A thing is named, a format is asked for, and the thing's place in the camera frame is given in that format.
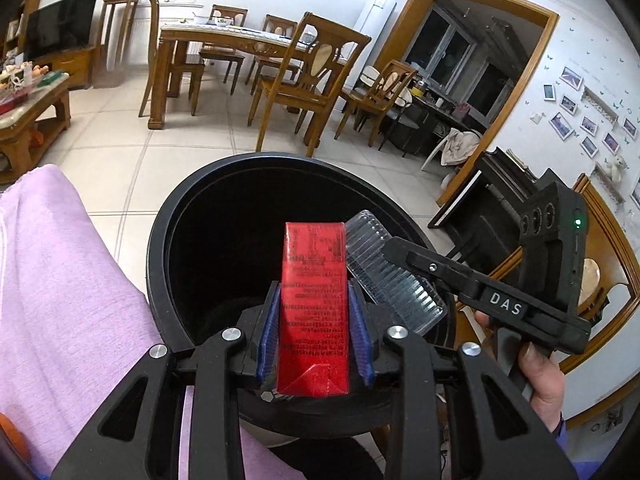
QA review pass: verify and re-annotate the white wall shelf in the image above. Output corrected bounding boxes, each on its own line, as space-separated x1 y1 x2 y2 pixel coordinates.
592 162 626 206
582 85 621 133

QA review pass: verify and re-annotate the balcony window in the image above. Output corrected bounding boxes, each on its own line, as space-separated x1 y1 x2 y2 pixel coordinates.
402 2 526 116

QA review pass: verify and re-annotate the person's right hand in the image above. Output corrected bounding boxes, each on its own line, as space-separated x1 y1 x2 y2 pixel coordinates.
474 309 567 435

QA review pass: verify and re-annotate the red drink carton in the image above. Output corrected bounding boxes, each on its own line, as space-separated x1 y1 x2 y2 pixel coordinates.
275 220 351 397

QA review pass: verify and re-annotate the wooden coffee table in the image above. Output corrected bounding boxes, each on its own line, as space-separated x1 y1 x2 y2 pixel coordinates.
0 72 72 186

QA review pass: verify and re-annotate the wooden dining chair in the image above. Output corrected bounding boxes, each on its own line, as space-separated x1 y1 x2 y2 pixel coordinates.
334 59 418 148
254 11 372 158
138 0 206 118
245 14 299 96
200 4 249 96

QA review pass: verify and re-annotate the orange soft object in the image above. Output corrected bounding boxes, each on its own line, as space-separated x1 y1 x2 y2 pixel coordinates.
0 412 26 466

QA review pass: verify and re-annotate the white plastic chair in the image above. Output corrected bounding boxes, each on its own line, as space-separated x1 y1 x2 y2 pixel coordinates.
421 135 451 172

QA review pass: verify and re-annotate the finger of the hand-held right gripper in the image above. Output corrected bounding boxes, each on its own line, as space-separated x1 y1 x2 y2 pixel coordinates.
446 280 483 313
382 236 488 306

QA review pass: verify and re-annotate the wooden door frame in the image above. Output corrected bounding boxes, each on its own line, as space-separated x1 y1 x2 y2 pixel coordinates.
387 0 560 206

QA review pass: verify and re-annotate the beige cloth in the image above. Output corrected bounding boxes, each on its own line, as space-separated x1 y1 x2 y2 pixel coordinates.
440 129 483 166

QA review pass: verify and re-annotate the clear ribbed plastic tray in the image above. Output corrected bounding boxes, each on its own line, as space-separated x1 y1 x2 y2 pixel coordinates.
344 210 447 337

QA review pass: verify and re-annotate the wooden dining table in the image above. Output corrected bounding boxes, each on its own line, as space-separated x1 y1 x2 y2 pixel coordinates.
147 22 351 131

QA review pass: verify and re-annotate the white standing air conditioner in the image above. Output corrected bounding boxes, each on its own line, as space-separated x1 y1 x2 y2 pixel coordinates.
355 0 397 61

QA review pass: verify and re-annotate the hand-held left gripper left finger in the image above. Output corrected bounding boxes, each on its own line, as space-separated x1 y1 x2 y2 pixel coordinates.
50 280 282 480

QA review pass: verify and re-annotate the white padded chair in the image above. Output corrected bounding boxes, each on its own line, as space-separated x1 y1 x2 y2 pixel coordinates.
360 65 387 92

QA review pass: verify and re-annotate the group of white photo frames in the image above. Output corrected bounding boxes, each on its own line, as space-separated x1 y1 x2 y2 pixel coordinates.
542 65 640 158

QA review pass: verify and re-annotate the lilac cloth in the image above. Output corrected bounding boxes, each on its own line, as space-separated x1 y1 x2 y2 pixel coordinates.
0 164 351 480

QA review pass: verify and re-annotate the black television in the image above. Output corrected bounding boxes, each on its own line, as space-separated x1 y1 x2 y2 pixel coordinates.
24 0 100 61

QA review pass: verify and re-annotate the white teddy bear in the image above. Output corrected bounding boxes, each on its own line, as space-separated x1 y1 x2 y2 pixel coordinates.
602 154 628 183

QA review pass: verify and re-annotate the person's right forearm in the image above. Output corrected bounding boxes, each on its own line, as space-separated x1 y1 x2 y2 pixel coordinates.
552 412 581 480

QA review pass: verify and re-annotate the tall wooden plant stand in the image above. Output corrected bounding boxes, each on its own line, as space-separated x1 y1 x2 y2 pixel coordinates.
95 0 141 90

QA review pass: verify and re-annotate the black upright piano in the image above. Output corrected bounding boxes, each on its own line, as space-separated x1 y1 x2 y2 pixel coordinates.
427 147 556 271

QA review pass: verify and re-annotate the wooden television cabinet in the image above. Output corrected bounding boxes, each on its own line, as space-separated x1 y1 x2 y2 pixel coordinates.
37 45 103 90

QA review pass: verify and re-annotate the black round trash bin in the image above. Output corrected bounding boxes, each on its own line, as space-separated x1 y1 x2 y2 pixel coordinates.
145 152 458 448

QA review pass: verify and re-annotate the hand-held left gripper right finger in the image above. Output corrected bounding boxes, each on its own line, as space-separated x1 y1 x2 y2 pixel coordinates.
347 280 581 480

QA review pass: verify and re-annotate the black low table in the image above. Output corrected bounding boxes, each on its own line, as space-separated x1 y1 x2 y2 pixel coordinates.
380 92 488 156

